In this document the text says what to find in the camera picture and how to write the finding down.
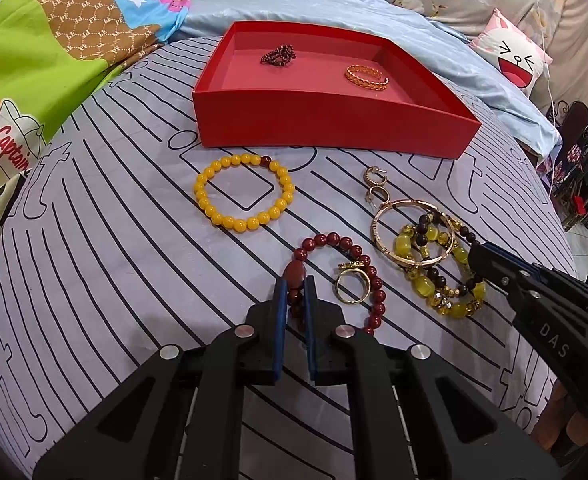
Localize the cartoon monkey blanket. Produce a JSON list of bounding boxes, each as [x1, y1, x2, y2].
[[0, 0, 197, 411]]

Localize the white cable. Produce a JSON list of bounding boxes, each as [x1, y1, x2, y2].
[[531, 0, 561, 196]]

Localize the plain gold ring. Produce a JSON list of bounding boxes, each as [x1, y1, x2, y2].
[[335, 270, 373, 305]]

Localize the gold chain cuff bangle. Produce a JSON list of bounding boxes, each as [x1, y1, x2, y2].
[[344, 63, 390, 92]]

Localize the dark garnet bead bracelet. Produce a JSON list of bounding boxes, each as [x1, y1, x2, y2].
[[260, 44, 296, 67]]

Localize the yellow and gold bead bracelet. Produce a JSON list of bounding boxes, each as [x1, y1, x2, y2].
[[406, 245, 487, 321]]

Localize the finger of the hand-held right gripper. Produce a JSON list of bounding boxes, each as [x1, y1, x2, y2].
[[536, 265, 588, 309], [468, 241, 588, 327]]

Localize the dark red bead bracelet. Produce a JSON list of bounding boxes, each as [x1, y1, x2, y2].
[[284, 232, 387, 338]]

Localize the red cardboard box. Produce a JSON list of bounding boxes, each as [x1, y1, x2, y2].
[[191, 21, 482, 160]]

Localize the smooth gold bangle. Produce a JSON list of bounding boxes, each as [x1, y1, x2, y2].
[[371, 199, 457, 268]]

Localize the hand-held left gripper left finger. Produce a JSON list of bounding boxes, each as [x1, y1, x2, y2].
[[33, 277, 290, 480]]

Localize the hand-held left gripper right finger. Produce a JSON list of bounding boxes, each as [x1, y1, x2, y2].
[[304, 275, 562, 480]]

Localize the yellow round bead bracelet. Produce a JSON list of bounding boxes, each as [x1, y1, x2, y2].
[[194, 152, 296, 233]]

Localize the pink cat face pillow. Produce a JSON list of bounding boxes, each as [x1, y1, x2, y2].
[[469, 7, 555, 96]]

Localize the black and yellow bead bracelet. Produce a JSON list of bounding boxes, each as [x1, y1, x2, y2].
[[395, 212, 481, 286]]

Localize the light blue pillow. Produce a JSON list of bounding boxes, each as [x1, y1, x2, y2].
[[174, 0, 562, 156]]

